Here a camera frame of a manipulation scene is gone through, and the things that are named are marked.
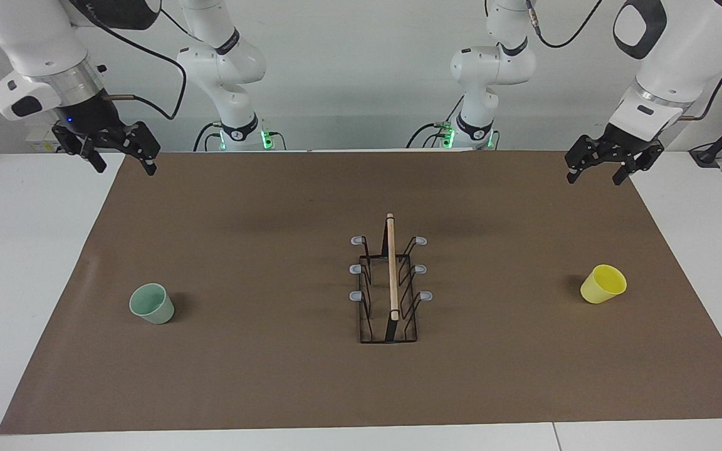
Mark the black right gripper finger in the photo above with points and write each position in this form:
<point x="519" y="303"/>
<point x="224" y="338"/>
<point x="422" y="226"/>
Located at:
<point x="145" y="147"/>
<point x="88" y="150"/>

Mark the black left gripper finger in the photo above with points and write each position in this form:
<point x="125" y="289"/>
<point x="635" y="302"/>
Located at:
<point x="633" y="164"/>
<point x="581" y="155"/>

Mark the brown table mat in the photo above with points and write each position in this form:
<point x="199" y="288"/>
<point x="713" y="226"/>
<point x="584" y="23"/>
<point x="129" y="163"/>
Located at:
<point x="242" y="376"/>

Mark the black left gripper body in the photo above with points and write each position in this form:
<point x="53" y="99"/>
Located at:
<point x="627" y="147"/>

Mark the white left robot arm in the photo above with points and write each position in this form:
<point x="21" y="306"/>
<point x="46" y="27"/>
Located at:
<point x="680" y="62"/>

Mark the yellow cup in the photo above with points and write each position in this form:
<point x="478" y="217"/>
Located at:
<point x="599" y="285"/>

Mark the white power strip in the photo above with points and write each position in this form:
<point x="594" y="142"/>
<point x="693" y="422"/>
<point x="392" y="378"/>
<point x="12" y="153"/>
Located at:
<point x="38" y="143"/>

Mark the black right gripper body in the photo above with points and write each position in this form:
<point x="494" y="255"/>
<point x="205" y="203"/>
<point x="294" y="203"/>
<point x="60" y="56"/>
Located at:
<point x="91" y="119"/>

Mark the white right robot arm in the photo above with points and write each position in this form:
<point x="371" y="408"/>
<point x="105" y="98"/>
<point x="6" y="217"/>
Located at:
<point x="29" y="31"/>

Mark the light green cup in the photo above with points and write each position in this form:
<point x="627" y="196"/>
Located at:
<point x="154" y="307"/>

